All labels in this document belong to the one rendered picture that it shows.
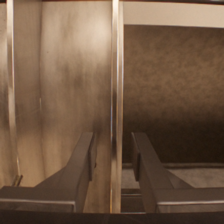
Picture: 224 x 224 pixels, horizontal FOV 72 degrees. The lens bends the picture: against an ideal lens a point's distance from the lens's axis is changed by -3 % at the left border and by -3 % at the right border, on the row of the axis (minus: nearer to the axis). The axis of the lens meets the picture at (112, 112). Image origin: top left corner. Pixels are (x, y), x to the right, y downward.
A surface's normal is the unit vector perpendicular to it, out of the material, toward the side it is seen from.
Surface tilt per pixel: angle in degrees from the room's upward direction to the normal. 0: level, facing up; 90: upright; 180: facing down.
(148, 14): 0
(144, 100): 9
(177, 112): 16
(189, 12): 0
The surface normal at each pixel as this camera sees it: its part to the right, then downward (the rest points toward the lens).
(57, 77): 0.00, 0.06
